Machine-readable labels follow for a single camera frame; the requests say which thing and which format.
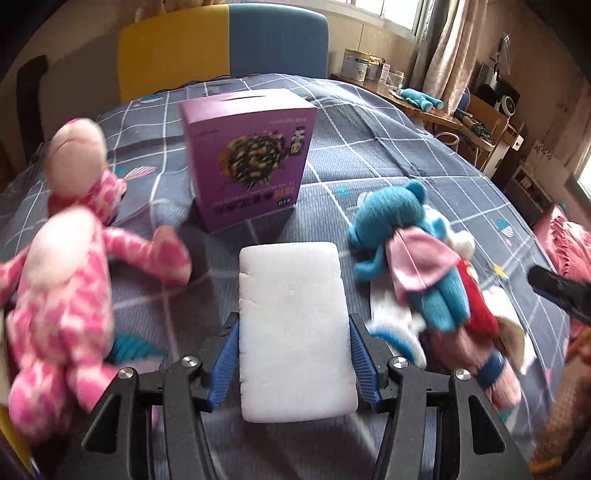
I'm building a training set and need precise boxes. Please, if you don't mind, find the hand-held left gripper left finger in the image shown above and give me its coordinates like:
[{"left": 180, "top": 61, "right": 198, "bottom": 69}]
[{"left": 82, "top": 311, "right": 241, "bottom": 480}]

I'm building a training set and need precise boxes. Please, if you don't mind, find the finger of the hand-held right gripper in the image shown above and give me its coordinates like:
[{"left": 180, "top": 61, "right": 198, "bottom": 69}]
[{"left": 527, "top": 266, "right": 591, "bottom": 325}]

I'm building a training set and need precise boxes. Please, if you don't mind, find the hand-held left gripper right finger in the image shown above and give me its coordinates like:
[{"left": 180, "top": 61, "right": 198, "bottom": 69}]
[{"left": 348, "top": 313, "right": 511, "bottom": 480}]

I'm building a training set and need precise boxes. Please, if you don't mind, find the white sponge block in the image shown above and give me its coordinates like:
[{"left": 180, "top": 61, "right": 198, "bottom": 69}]
[{"left": 238, "top": 241, "right": 359, "bottom": 424}]

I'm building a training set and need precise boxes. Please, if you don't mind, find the pink towel with band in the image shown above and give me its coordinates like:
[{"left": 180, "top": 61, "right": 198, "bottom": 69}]
[{"left": 478, "top": 348, "right": 522, "bottom": 418}]

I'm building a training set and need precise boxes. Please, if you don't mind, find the pink fringed blanket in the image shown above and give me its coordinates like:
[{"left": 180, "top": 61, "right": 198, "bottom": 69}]
[{"left": 533, "top": 205, "right": 591, "bottom": 289}]

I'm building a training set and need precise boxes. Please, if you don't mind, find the white and blue sock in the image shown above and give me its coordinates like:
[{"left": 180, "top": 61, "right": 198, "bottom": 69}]
[{"left": 368, "top": 277, "right": 428, "bottom": 367}]

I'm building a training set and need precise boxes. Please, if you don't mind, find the red reindeer sock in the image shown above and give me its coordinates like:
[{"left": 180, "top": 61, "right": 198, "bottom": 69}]
[{"left": 457, "top": 258, "right": 500, "bottom": 343}]

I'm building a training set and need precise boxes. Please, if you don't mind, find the tan knitted cloth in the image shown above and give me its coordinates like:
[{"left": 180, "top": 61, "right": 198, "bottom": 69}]
[{"left": 529, "top": 330, "right": 591, "bottom": 474}]

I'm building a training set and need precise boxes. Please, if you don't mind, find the blue teddy bear plush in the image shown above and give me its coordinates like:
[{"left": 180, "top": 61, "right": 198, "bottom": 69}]
[{"left": 347, "top": 180, "right": 472, "bottom": 332}]

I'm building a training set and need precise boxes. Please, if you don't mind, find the pink giraffe plush toy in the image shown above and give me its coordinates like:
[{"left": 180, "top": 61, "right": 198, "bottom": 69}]
[{"left": 0, "top": 117, "right": 192, "bottom": 441}]

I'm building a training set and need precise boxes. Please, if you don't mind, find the black speaker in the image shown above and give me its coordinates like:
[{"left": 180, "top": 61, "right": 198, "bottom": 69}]
[{"left": 475, "top": 79, "right": 521, "bottom": 117}]

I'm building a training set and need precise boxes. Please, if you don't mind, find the grey plaid bedsheet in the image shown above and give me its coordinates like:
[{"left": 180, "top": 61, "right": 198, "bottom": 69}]
[{"left": 0, "top": 73, "right": 573, "bottom": 462}]

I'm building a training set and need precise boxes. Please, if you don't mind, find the purple cardboard box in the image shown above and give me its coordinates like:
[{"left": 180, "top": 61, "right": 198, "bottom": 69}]
[{"left": 178, "top": 88, "right": 318, "bottom": 232}]

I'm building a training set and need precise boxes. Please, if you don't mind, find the wooden desk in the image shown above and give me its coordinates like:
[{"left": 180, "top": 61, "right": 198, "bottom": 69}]
[{"left": 330, "top": 73, "right": 525, "bottom": 171}]

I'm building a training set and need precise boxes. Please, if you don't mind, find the teal plush toy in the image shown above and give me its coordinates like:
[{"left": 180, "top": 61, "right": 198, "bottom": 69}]
[{"left": 399, "top": 89, "right": 445, "bottom": 114}]

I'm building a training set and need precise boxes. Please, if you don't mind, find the beige curtain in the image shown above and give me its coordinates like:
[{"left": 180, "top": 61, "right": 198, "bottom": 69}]
[{"left": 422, "top": 0, "right": 483, "bottom": 100}]

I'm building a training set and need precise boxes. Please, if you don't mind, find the metal tin can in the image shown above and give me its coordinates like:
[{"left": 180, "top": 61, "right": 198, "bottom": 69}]
[{"left": 342, "top": 48, "right": 369, "bottom": 81}]

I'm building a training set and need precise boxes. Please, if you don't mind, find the yellow and blue headboard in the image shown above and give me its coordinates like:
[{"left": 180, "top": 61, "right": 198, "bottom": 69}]
[{"left": 117, "top": 4, "right": 329, "bottom": 104}]

